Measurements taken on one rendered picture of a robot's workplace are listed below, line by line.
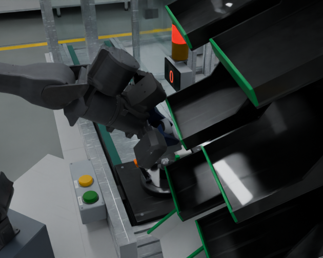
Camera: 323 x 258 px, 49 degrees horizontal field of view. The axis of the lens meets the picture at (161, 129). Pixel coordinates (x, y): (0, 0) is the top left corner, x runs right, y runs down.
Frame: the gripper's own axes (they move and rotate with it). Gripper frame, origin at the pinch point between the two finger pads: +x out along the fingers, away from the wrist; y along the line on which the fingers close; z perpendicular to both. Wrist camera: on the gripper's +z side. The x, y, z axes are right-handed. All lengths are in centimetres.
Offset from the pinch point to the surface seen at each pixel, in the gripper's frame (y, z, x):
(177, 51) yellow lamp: 35.9, 2.5, 15.7
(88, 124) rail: 48, -42, 14
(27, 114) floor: 205, -175, 46
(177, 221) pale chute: -7.5, -17.4, 15.7
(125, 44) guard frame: 142, -47, 54
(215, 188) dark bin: -12.9, 0.6, 8.2
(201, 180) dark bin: -9.7, -1.4, 7.9
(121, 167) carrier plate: 21.2, -32.8, 16.2
